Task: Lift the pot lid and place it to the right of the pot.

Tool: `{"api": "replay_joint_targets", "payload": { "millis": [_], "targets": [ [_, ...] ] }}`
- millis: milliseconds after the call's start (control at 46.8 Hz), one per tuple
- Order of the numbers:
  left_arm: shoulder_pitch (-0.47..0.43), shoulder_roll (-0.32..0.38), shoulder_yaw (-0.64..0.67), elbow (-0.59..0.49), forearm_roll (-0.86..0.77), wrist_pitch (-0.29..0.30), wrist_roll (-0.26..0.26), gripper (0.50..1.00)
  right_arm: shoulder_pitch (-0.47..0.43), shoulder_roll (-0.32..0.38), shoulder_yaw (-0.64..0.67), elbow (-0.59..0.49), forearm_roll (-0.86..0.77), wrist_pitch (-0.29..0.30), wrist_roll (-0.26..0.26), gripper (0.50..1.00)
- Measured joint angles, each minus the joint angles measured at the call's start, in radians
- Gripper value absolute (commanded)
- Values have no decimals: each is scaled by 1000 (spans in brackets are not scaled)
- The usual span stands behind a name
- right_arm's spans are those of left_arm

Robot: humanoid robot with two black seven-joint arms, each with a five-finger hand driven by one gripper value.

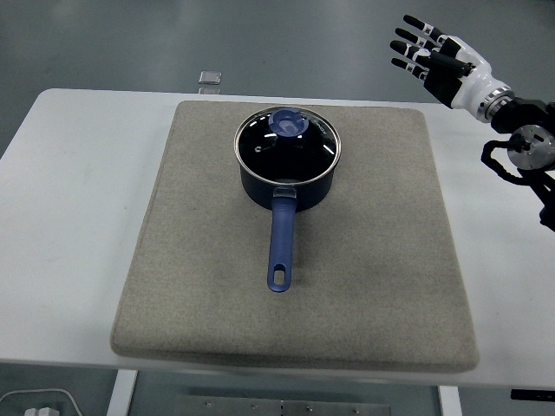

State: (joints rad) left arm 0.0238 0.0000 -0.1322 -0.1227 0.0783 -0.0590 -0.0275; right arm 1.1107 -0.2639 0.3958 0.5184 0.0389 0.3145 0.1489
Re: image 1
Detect white and black hand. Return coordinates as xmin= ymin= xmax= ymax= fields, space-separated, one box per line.
xmin=389 ymin=14 xmax=509 ymax=116

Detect glass pot lid blue knob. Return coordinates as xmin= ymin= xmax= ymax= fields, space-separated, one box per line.
xmin=233 ymin=107 xmax=343 ymax=185

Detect beige fabric mat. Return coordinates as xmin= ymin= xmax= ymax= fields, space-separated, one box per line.
xmin=110 ymin=100 xmax=481 ymax=374

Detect dark blue saucepan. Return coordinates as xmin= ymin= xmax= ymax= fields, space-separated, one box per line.
xmin=238 ymin=160 xmax=336 ymax=295

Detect black flat bar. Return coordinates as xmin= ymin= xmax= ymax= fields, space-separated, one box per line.
xmin=509 ymin=388 xmax=555 ymax=402

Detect white table leg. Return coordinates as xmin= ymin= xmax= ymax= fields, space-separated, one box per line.
xmin=437 ymin=385 xmax=463 ymax=416
xmin=105 ymin=370 xmax=140 ymax=416

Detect grey metal plate with screws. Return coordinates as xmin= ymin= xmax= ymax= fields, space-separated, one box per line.
xmin=174 ymin=394 xmax=394 ymax=416

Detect white cable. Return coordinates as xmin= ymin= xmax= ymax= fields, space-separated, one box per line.
xmin=0 ymin=387 xmax=84 ymax=416

